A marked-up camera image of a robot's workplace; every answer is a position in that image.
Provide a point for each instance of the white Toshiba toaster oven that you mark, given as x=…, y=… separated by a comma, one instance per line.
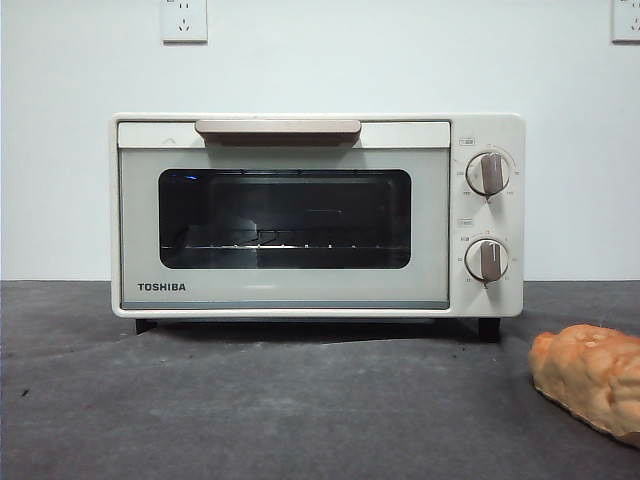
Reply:
x=500, y=130

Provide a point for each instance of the white wall socket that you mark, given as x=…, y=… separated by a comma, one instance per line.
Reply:
x=627, y=22
x=184, y=22

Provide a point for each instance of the golden brown bread loaf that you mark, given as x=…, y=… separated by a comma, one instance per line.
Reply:
x=585, y=370

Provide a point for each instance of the beige temperature dial knob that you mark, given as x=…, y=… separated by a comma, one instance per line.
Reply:
x=487, y=175

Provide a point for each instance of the beige timer dial knob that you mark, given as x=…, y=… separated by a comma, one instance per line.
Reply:
x=487, y=260

